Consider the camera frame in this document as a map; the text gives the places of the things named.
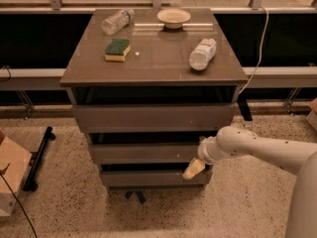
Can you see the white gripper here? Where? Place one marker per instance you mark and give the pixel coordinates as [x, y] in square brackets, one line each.
[203, 153]

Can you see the grey drawer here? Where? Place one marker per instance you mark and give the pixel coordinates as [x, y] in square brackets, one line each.
[121, 179]
[143, 153]
[151, 118]

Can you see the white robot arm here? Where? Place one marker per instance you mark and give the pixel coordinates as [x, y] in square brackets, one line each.
[297, 158]

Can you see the grey top drawer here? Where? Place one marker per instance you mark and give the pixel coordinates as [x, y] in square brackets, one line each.
[151, 118]

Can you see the grey drawer cabinet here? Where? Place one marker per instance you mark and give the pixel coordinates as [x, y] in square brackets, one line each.
[156, 72]

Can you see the grey bottom drawer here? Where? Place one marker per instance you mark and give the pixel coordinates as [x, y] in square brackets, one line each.
[121, 179]

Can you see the white labelled plastic bottle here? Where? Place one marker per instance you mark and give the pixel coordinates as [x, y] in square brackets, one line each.
[203, 53]

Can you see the green yellow sponge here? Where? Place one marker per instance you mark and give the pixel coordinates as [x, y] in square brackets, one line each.
[117, 50]

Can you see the white ceramic bowl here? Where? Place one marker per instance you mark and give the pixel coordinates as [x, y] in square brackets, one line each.
[173, 18]

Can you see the clear plastic bottle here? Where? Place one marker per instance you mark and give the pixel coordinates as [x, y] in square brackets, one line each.
[117, 21]

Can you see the cardboard box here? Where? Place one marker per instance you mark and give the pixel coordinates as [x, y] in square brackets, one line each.
[14, 166]

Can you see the black cabinet foot bracket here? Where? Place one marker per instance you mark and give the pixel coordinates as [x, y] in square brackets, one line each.
[139, 195]

